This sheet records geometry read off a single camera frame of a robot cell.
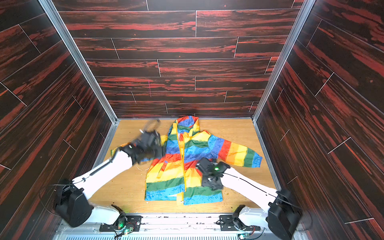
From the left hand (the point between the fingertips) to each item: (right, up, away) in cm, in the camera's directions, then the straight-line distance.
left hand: (163, 152), depth 84 cm
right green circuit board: (+41, -39, -14) cm, 58 cm away
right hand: (+27, -16, -2) cm, 32 cm away
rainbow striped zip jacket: (+6, -16, +5) cm, 18 cm away
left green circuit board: (-14, -36, -14) cm, 41 cm away
